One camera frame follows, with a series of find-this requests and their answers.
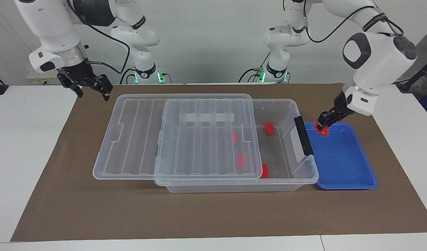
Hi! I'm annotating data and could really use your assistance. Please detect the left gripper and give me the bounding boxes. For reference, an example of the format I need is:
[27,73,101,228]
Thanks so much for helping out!
[317,91,350,132]

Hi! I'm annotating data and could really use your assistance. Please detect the clear plastic storage box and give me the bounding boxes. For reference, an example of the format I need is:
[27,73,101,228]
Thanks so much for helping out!
[154,98,320,193]

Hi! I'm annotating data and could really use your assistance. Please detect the black cable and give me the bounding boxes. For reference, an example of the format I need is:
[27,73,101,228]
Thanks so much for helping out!
[67,0,131,75]
[238,52,272,83]
[302,0,405,44]
[120,68,137,85]

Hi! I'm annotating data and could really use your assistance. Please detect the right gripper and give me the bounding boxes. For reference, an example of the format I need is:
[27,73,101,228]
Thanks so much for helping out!
[57,59,114,102]

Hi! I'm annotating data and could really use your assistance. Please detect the blue plastic tray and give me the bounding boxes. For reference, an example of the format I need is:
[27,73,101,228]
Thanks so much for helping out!
[304,122,379,191]

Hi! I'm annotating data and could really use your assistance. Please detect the black box latch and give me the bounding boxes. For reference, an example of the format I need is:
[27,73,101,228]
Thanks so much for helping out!
[293,116,314,157]

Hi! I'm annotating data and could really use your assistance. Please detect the white power strip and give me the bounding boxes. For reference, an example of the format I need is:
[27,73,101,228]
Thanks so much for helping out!
[26,71,61,85]

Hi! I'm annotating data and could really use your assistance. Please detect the clear plastic box lid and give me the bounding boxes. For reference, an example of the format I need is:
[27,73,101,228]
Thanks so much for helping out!
[92,93,264,181]

